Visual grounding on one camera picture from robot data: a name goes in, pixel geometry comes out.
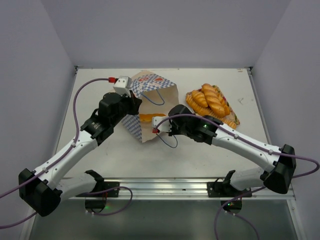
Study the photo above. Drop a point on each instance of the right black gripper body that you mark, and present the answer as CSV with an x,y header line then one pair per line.
x,y
172,127

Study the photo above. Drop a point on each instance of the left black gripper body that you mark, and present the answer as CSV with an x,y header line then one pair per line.
x,y
127,106

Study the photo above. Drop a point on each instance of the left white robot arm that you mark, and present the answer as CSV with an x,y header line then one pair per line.
x,y
44,188

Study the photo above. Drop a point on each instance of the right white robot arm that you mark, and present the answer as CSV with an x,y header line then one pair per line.
x,y
275,165

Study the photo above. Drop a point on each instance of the small orange bread roll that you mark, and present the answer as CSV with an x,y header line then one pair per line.
x,y
199,98

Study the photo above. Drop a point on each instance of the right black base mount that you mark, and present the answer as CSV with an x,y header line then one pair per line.
x,y
221,188

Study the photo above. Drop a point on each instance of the aluminium rail frame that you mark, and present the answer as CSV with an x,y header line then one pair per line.
x,y
182,189

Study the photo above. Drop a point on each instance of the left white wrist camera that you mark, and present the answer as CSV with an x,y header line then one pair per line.
x,y
122,85

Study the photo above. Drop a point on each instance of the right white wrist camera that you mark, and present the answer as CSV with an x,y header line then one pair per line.
x,y
161,124

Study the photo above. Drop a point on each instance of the checkered paper bag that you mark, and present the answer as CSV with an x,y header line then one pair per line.
x,y
158,94

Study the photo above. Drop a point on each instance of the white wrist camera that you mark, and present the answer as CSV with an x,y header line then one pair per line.
x,y
122,85
161,124

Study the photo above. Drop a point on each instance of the long ridged orange bread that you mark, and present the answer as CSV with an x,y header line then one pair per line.
x,y
201,111

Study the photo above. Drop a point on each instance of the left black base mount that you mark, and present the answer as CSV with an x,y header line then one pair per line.
x,y
96,202

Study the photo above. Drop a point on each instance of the twisted orange bread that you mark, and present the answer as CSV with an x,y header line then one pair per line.
x,y
214,100

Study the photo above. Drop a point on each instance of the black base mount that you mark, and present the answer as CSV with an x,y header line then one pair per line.
x,y
96,202
221,188

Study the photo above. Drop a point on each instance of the floral tray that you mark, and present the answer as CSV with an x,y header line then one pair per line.
x,y
232,116

